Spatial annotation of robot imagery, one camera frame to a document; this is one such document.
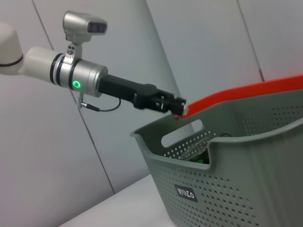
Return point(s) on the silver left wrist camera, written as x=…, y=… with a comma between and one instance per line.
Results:
x=80, y=24

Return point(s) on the glass teacup with black sleeve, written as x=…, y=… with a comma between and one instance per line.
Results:
x=196, y=150

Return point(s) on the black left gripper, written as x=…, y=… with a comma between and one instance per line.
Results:
x=123, y=89

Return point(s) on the grey perforated storage basket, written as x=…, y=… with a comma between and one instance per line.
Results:
x=236, y=184

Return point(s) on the green sloped toy brick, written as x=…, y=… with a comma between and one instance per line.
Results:
x=202, y=161

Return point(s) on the white toy brick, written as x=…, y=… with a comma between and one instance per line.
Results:
x=185, y=110

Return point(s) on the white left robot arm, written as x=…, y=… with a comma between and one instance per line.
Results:
x=35, y=66

